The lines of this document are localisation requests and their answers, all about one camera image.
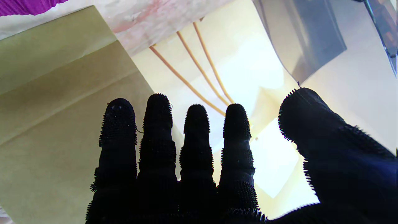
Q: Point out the dark framed mirror panel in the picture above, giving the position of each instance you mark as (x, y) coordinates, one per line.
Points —
(298, 34)

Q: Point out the white shade tripod floor lamp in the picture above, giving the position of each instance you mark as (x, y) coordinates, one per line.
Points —
(199, 68)

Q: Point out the maroon shorts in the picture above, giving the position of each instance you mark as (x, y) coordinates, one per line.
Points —
(25, 6)

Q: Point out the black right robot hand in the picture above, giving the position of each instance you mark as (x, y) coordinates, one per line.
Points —
(342, 174)

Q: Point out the kraft paper bag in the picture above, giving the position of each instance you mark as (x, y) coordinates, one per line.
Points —
(62, 109)

